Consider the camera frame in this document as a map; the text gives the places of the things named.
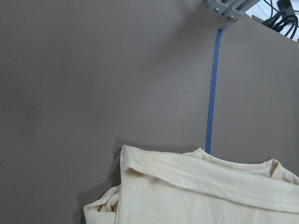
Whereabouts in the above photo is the cream long-sleeve graphic shirt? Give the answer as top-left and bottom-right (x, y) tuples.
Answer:
(84, 145), (299, 224)

